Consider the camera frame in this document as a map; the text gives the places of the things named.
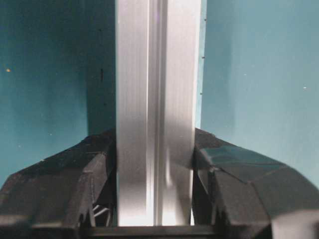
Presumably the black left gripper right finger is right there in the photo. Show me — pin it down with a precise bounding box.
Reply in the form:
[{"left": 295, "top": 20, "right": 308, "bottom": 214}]
[{"left": 192, "top": 129, "right": 319, "bottom": 239}]

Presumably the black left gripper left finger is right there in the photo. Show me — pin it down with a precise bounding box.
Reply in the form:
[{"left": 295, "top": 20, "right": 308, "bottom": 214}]
[{"left": 0, "top": 130, "right": 116, "bottom": 239}]

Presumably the silver aluminium extrusion rail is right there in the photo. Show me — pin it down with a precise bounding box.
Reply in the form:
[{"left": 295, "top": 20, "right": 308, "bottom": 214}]
[{"left": 115, "top": 0, "right": 201, "bottom": 227}]

